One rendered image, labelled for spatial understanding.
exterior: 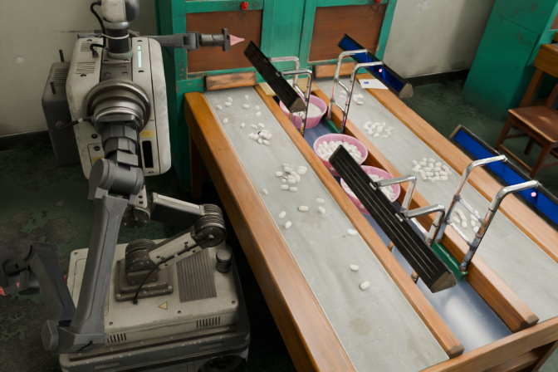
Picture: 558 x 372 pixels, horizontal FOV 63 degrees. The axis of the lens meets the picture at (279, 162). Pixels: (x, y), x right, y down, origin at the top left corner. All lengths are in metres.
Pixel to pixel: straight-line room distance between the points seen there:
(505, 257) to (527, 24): 2.74
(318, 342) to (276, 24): 1.76
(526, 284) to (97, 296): 1.49
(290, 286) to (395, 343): 0.38
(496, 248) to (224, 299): 1.11
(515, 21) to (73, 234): 3.78
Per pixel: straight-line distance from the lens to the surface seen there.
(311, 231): 1.82
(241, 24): 2.57
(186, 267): 2.02
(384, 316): 1.63
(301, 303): 1.56
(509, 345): 1.77
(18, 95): 3.53
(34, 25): 3.33
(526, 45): 4.42
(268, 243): 1.71
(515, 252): 2.06
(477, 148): 1.91
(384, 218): 1.45
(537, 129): 3.66
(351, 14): 2.86
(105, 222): 1.11
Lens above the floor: 2.02
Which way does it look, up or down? 37 degrees down
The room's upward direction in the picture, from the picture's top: 6 degrees clockwise
